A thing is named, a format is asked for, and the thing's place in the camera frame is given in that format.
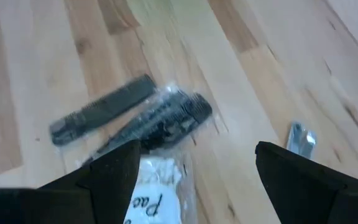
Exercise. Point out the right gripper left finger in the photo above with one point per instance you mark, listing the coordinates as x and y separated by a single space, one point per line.
113 180

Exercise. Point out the black comb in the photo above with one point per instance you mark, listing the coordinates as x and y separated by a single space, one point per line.
104 109
172 121

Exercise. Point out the white vanity pack bag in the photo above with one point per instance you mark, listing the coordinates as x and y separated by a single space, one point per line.
157 199

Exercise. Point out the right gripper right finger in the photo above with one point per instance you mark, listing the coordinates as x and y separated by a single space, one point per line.
291 186

